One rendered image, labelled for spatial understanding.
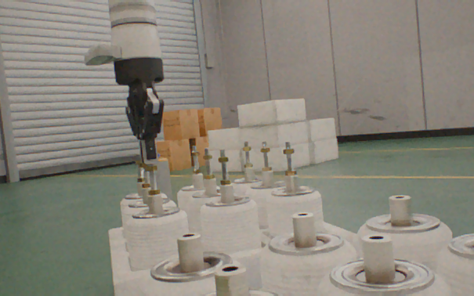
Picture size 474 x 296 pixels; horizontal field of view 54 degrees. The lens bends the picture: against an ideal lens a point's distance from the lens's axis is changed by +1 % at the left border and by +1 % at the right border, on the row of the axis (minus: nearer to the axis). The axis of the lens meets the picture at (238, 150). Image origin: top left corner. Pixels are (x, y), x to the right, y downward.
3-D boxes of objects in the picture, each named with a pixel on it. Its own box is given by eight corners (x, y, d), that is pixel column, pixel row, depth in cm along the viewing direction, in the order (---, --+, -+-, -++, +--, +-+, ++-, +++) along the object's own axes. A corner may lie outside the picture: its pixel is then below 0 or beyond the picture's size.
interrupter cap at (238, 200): (216, 211, 71) (216, 206, 71) (198, 205, 78) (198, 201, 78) (258, 202, 75) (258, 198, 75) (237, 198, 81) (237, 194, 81)
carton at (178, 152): (192, 167, 468) (189, 138, 467) (173, 171, 451) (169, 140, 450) (174, 167, 489) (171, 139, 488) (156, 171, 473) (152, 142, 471)
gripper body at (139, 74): (169, 52, 70) (176, 113, 70) (152, 61, 77) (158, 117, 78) (121, 52, 66) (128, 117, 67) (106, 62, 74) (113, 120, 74)
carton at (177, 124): (200, 137, 478) (197, 108, 477) (182, 138, 461) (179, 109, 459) (181, 138, 498) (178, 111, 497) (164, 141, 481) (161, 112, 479)
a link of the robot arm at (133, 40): (83, 67, 72) (77, 27, 72) (152, 66, 77) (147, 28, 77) (95, 56, 64) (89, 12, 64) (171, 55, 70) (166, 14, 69)
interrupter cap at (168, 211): (139, 222, 68) (138, 218, 68) (127, 216, 75) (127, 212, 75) (186, 214, 71) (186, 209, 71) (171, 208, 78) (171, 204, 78)
